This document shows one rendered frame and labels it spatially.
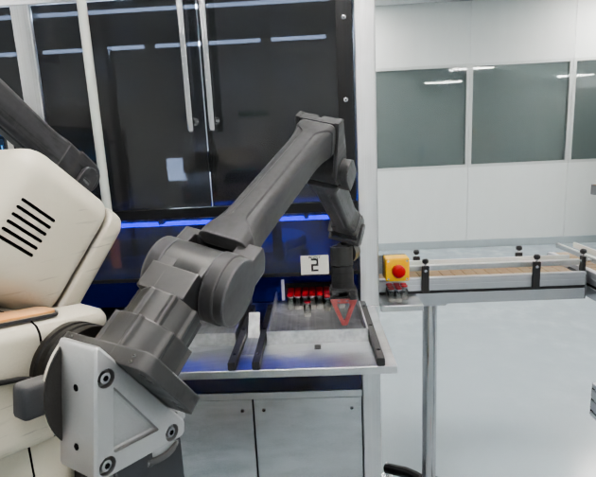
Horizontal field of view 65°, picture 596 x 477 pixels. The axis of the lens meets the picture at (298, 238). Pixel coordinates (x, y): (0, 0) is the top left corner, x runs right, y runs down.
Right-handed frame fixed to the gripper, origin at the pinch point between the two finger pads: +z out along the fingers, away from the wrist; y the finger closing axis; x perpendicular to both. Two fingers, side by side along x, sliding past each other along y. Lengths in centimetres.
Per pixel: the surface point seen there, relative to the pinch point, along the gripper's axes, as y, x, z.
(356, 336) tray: -0.9, -2.8, 3.6
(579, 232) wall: 495, -322, 21
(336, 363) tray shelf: -12.7, 2.8, 6.5
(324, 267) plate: 23.3, 4.5, -11.2
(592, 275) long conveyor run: 36, -82, -3
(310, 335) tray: -1.1, 8.8, 2.9
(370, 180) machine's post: 20.4, -10.3, -36.7
